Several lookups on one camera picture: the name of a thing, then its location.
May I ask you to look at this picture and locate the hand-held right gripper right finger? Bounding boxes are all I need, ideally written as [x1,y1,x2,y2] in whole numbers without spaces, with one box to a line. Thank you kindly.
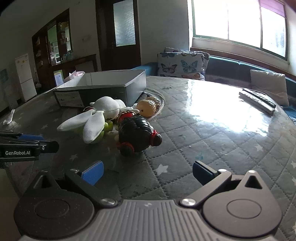
[179,161,270,208]

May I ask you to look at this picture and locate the dark wooden door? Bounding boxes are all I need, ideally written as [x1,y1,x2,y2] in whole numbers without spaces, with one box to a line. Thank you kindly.
[95,0,142,72]

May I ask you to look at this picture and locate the white box with label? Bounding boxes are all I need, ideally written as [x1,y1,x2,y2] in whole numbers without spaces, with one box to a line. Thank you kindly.
[53,70,63,87]

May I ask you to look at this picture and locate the dark remote control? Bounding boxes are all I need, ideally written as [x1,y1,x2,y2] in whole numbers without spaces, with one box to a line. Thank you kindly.
[242,88,277,109]

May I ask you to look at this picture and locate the window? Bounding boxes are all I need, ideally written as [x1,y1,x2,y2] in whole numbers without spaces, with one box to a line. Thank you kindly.
[191,0,291,62]

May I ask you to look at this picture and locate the black-haired red doll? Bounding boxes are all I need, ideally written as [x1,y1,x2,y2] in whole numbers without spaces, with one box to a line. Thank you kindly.
[116,111,163,156]

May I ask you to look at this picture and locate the grey remote control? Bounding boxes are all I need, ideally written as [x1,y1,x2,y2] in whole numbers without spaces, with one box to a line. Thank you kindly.
[239,91,275,114]

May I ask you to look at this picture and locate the dark wooden cabinet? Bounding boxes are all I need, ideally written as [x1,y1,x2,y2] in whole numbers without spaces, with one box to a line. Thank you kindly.
[32,8,73,82]

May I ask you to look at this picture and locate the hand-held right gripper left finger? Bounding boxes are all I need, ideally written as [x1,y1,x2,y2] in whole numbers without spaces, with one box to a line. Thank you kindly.
[28,161,117,208]

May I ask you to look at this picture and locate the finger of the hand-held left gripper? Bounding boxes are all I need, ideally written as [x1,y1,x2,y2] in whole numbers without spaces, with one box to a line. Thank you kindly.
[37,140,60,154]
[0,130,45,143]

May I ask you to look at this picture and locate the purple curtain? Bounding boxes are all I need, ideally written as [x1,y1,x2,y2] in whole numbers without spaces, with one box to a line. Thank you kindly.
[258,0,287,18]

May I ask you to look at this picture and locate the white pillow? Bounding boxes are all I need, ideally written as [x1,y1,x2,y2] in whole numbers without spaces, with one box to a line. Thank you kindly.
[250,69,290,106]

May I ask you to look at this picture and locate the green toy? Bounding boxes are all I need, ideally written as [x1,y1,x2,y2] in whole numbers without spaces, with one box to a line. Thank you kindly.
[92,122,114,143]

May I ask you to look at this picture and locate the pink tissue pack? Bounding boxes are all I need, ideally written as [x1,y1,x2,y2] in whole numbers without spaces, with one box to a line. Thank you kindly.
[63,71,85,82]

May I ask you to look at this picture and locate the white plush rabbit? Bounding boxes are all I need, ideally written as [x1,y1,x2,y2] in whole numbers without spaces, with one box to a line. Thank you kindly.
[57,96,139,144]

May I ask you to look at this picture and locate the crumpled white tissue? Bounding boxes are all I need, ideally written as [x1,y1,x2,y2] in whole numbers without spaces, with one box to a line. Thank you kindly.
[2,109,21,127]

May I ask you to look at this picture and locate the blue sofa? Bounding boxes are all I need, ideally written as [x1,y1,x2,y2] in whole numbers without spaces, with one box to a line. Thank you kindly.
[131,54,296,122]

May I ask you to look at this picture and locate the white refrigerator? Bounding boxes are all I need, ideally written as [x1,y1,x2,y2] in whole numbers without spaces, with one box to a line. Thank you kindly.
[15,53,38,103]

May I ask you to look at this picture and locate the water dispenser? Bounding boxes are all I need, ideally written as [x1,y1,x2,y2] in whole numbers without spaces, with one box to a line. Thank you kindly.
[0,69,19,110]

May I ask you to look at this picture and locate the yellow round toy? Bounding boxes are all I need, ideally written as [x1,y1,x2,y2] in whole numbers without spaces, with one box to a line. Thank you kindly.
[136,97,162,118]

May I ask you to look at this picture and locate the wooden console table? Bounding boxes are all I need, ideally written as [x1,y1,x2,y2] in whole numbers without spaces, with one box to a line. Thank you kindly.
[49,54,97,89]

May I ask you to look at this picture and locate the grey cardboard box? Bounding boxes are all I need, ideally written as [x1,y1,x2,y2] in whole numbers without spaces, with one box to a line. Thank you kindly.
[53,70,147,107]

